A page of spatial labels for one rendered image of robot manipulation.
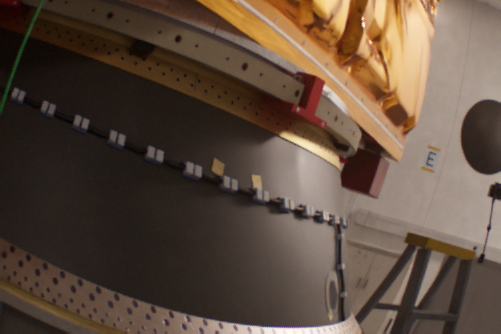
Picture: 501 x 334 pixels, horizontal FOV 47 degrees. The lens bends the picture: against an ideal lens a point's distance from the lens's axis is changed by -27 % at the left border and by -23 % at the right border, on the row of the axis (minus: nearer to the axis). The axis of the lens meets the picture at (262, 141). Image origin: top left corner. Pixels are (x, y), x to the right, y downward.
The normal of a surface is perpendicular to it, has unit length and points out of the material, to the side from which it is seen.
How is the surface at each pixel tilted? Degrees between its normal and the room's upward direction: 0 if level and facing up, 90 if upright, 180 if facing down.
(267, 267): 62
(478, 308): 90
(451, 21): 90
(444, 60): 90
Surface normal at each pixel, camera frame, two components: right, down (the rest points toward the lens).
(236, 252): 0.74, -0.28
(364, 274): -0.37, -0.20
